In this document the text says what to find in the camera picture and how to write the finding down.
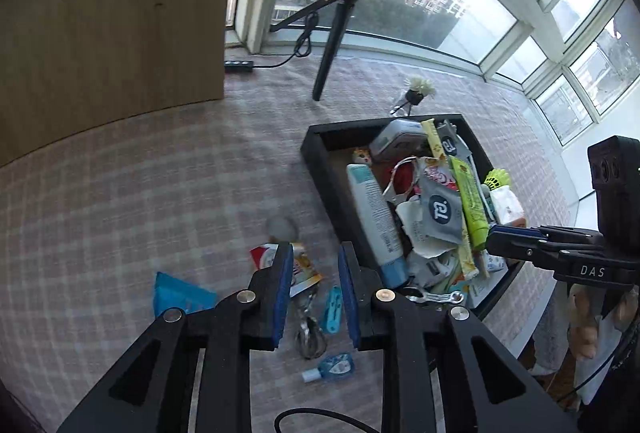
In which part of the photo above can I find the red white coffee sachet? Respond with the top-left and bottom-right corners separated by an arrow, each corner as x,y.
250,242 -> 322,297

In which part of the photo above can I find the metal wrench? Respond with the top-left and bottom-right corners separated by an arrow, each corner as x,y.
406,291 -> 465,305

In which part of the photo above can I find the black storage tray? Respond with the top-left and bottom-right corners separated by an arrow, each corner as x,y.
300,114 -> 522,319

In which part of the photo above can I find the small blue sanitizer bottle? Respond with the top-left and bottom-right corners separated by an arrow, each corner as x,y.
302,353 -> 355,383

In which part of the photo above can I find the metal spoon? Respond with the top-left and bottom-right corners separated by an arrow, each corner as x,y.
294,286 -> 326,361

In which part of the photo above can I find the person's hand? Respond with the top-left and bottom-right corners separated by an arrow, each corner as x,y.
568,285 -> 638,361

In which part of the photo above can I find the green stick packet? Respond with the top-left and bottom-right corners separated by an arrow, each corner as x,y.
449,156 -> 489,250

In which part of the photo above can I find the grey sachet round logo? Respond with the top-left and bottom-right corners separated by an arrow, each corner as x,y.
418,175 -> 462,245

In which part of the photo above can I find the cartoon doll figurine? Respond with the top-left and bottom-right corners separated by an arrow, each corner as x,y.
352,148 -> 372,166

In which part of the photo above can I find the yellow stick sachet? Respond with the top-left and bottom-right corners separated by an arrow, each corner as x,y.
421,119 -> 447,161

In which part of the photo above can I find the white metal tin box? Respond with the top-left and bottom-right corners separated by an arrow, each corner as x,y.
369,118 -> 426,162

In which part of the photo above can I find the black inline cable switch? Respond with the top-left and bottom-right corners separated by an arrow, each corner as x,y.
224,60 -> 254,74

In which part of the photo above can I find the black camera box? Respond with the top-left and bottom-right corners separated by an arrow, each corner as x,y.
588,135 -> 640,257

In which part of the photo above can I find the plaid tablecloth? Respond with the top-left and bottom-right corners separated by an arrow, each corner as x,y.
1,57 -> 578,432

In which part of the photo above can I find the wooden board panel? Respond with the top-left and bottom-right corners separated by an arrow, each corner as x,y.
1,0 -> 227,162

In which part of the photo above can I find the black tripod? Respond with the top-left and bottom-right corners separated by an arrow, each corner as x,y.
269,0 -> 358,102

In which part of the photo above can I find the yellow green shuttlecock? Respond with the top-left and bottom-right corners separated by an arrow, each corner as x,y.
483,169 -> 511,190

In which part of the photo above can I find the orange white tissue pack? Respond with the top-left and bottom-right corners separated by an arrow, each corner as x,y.
490,186 -> 526,227

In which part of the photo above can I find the blue carabiner clip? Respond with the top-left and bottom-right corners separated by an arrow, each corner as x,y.
320,286 -> 343,335

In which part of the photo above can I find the white lotion tube blue cap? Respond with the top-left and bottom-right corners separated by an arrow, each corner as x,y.
346,164 -> 409,289

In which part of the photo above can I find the blue snack packet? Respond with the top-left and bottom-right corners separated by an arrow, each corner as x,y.
153,271 -> 218,317

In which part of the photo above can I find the white crumpled paper packet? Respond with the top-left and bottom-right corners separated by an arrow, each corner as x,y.
396,200 -> 454,259

